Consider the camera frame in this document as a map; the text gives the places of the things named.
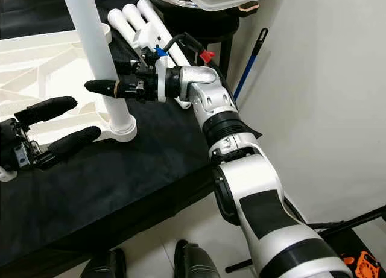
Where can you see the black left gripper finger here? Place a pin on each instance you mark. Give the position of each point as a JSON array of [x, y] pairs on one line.
[[45, 109], [72, 144]]

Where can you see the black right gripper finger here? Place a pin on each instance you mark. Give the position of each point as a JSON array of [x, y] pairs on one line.
[[125, 67], [105, 88]]

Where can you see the white plastic table top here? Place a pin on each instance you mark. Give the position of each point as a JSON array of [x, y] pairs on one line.
[[48, 67]]

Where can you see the black tablecloth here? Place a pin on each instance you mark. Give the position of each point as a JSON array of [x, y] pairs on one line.
[[145, 181]]

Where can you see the black stool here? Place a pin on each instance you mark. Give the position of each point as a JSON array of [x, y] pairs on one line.
[[227, 55]]

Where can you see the black robot left foot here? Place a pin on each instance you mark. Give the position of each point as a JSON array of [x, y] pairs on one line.
[[105, 265]]

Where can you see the black robot foot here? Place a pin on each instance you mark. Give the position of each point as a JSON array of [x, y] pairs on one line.
[[105, 265], [196, 261]]

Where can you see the black robot right foot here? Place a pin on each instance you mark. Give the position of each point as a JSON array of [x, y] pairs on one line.
[[196, 261]]

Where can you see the orange black tool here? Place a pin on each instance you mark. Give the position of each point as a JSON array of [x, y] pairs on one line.
[[362, 266]]

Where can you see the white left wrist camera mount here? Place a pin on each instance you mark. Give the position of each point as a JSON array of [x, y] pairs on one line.
[[7, 174]]

